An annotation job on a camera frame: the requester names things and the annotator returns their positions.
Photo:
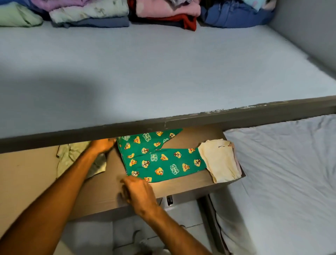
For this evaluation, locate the person's left forearm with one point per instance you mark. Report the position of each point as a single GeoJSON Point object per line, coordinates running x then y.
{"type": "Point", "coordinates": [49, 205]}

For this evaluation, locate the green printed pajama pants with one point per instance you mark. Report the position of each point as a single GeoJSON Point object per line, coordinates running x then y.
{"type": "Point", "coordinates": [147, 163]}

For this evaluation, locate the light blue printed garment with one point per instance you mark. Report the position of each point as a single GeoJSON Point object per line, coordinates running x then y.
{"type": "Point", "coordinates": [258, 4]}

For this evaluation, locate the person's right hand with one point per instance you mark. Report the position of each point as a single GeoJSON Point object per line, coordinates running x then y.
{"type": "Point", "coordinates": [140, 194]}

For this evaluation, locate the pale green folded garment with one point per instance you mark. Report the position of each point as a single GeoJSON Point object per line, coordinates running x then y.
{"type": "Point", "coordinates": [15, 15]}

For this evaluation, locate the lilac folded garment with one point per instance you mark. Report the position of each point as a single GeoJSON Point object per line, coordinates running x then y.
{"type": "Point", "coordinates": [55, 4]}

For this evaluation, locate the person's left fingers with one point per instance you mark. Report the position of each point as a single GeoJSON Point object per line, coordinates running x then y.
{"type": "Point", "coordinates": [110, 144]}

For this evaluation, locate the person's right fingers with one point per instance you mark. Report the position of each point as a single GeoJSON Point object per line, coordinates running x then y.
{"type": "Point", "coordinates": [127, 187]}

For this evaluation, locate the white printed folded garment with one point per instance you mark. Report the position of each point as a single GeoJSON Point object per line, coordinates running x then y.
{"type": "Point", "coordinates": [89, 11]}

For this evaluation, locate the grey bed frame rail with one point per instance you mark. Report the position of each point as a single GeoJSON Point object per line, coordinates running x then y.
{"type": "Point", "coordinates": [236, 118]}

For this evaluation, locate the grey-blue folded garment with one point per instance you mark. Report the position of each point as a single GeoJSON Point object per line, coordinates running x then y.
{"type": "Point", "coordinates": [99, 23]}

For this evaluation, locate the light blue mattress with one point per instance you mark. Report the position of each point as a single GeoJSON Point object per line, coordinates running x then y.
{"type": "Point", "coordinates": [157, 73]}

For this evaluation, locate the red folded garment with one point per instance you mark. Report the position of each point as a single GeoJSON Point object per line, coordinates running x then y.
{"type": "Point", "coordinates": [189, 23]}

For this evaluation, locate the person's left hand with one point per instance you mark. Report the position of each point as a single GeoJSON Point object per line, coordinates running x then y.
{"type": "Point", "coordinates": [101, 146]}

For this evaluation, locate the pink folded garment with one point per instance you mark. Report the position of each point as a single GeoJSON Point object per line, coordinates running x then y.
{"type": "Point", "coordinates": [168, 9]}

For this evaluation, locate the pale green crumpled cloth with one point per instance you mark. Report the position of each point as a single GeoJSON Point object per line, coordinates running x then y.
{"type": "Point", "coordinates": [68, 155]}

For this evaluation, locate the black plug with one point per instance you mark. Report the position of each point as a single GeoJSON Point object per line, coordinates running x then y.
{"type": "Point", "coordinates": [169, 200]}

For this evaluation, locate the cream folded cloth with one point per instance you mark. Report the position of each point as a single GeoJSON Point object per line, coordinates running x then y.
{"type": "Point", "coordinates": [219, 160]}

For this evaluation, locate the blue crumpled garment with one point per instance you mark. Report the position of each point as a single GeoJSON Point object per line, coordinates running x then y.
{"type": "Point", "coordinates": [233, 17]}

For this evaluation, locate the person's right forearm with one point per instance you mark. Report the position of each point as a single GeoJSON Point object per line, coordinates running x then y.
{"type": "Point", "coordinates": [173, 233]}

